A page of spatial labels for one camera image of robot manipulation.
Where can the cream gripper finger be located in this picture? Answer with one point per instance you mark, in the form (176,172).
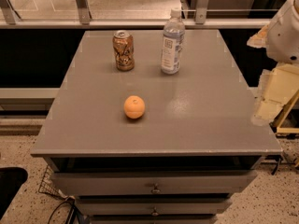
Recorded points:
(275,89)
(259,39)

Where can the clear blue-labelled plastic bottle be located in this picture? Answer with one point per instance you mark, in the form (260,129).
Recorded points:
(173,38)

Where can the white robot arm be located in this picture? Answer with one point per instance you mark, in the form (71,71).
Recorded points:
(280,38)

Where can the grey drawer cabinet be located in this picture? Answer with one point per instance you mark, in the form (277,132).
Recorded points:
(195,120)

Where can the top grey drawer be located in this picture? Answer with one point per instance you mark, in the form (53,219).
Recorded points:
(152,183)

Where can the grey drawer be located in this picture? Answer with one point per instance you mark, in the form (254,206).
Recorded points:
(152,207)
(152,183)
(197,219)

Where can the brown soda can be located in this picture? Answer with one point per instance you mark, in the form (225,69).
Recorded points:
(123,45)

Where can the orange fruit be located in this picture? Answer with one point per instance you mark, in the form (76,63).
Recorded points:
(134,107)

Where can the metal window railing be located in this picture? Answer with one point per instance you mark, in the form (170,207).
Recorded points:
(113,14)

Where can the bottom grey drawer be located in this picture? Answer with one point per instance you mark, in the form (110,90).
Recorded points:
(197,219)

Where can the middle grey drawer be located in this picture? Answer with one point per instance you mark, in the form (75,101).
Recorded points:
(152,207)

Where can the black chair seat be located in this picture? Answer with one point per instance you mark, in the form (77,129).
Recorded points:
(11,179)

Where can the yellow wooden frame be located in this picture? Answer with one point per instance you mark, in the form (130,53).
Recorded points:
(287,121)

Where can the wire mesh basket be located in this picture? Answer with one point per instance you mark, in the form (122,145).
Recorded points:
(47,187)

